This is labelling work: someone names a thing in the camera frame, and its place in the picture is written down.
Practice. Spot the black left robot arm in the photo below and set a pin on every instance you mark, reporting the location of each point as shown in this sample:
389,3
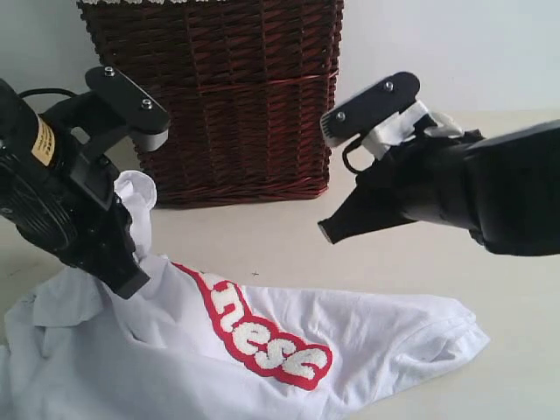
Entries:
58,186

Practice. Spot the dark red wicker basket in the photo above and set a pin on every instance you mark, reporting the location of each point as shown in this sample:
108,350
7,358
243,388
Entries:
245,84

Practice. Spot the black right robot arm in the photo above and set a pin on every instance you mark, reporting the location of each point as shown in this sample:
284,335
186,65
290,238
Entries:
503,190

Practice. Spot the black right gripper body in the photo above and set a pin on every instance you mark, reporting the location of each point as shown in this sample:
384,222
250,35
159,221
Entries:
429,180

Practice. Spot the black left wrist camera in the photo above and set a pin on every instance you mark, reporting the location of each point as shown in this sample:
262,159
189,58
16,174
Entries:
148,122

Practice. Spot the white t-shirt red lettering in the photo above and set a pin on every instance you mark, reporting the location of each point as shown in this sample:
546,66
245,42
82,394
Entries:
193,345

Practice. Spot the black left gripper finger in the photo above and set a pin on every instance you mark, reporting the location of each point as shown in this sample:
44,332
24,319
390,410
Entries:
105,249

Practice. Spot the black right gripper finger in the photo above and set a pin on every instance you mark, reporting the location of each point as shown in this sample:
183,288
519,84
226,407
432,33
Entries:
364,211

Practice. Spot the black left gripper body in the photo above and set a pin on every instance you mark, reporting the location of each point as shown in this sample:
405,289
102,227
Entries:
51,174

